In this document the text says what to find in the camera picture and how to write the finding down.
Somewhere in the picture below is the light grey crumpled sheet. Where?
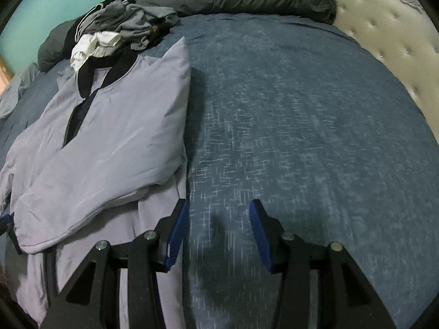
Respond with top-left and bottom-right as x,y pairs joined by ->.
0,62 -> 40,119

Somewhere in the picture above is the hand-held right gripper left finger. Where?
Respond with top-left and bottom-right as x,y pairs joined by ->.
41,198 -> 190,329

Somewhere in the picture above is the cream tufted headboard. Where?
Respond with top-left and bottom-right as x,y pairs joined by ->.
331,0 -> 439,134

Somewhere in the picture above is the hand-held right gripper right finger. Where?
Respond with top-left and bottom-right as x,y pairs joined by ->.
249,199 -> 396,329

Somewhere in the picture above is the black garment with white stripes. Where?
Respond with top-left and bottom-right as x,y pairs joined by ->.
65,17 -> 103,47

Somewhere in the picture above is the bed with blue sheet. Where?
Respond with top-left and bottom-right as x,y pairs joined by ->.
0,13 -> 439,329

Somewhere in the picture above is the light grey zip jacket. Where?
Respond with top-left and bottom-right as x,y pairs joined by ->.
0,36 -> 192,326

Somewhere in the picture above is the dark grey garment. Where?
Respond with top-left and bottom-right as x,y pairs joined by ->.
77,0 -> 179,51

